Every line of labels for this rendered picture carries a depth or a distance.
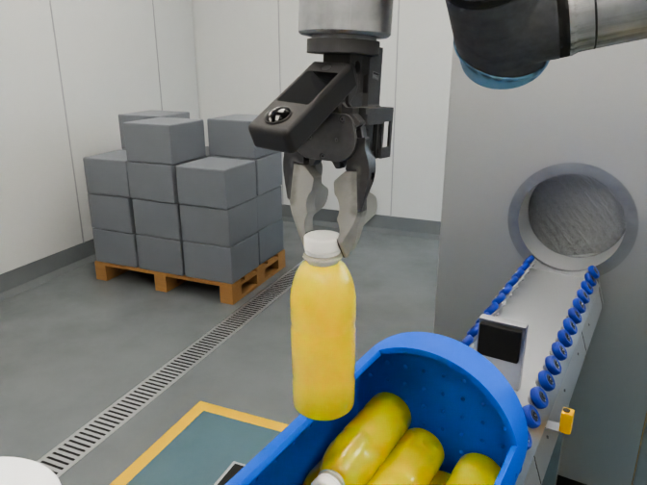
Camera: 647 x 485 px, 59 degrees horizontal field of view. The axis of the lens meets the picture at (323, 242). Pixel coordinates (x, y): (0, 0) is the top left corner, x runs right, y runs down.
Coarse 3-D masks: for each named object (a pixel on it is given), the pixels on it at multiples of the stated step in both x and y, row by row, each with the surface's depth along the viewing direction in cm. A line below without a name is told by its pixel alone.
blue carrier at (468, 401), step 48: (432, 336) 85; (384, 384) 92; (432, 384) 88; (480, 384) 77; (288, 432) 67; (336, 432) 91; (432, 432) 90; (480, 432) 85; (240, 480) 59; (288, 480) 80
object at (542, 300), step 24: (528, 288) 180; (552, 288) 180; (576, 288) 180; (600, 288) 187; (504, 312) 164; (528, 312) 164; (552, 312) 164; (600, 312) 185; (528, 336) 150; (552, 336) 150; (528, 360) 138; (576, 360) 148; (528, 384) 128; (552, 432) 121; (528, 480) 105
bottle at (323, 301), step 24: (312, 264) 59; (336, 264) 59; (312, 288) 58; (336, 288) 58; (312, 312) 58; (336, 312) 58; (312, 336) 59; (336, 336) 59; (312, 360) 60; (336, 360) 60; (312, 384) 61; (336, 384) 61; (312, 408) 62; (336, 408) 62
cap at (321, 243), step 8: (312, 232) 60; (320, 232) 60; (328, 232) 60; (336, 232) 60; (304, 240) 58; (312, 240) 58; (320, 240) 58; (328, 240) 58; (336, 240) 58; (304, 248) 59; (312, 248) 58; (320, 248) 57; (328, 248) 57; (336, 248) 58; (312, 256) 58; (320, 256) 58; (328, 256) 58
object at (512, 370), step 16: (480, 320) 125; (496, 320) 124; (512, 320) 124; (480, 336) 125; (496, 336) 123; (512, 336) 121; (480, 352) 126; (496, 352) 124; (512, 352) 122; (512, 368) 124; (512, 384) 125
